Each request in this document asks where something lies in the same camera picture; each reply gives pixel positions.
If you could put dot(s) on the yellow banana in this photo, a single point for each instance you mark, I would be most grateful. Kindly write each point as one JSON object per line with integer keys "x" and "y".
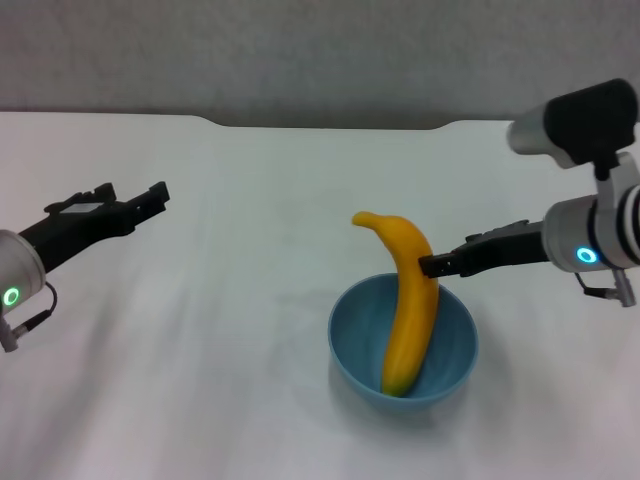
{"x": 410, "y": 300}

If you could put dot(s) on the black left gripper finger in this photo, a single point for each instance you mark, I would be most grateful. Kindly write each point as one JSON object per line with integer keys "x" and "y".
{"x": 150, "y": 202}
{"x": 82, "y": 197}

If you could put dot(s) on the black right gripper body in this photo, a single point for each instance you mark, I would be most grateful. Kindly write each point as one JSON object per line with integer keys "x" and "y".
{"x": 505, "y": 252}

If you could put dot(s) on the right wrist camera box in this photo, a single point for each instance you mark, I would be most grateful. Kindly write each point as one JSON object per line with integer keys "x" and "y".
{"x": 575, "y": 120}

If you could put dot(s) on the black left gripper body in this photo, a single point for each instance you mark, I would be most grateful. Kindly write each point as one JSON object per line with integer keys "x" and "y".
{"x": 75, "y": 232}

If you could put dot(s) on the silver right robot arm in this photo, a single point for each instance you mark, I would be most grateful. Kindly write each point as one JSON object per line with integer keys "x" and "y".
{"x": 595, "y": 235}

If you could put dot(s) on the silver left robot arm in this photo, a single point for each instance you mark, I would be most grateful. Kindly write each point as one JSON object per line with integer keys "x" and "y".
{"x": 15, "y": 275}

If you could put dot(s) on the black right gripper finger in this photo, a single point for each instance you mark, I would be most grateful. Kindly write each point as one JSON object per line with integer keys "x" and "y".
{"x": 440, "y": 265}
{"x": 500, "y": 231}

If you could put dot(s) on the blue bowl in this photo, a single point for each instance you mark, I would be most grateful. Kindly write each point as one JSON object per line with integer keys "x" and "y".
{"x": 360, "y": 340}

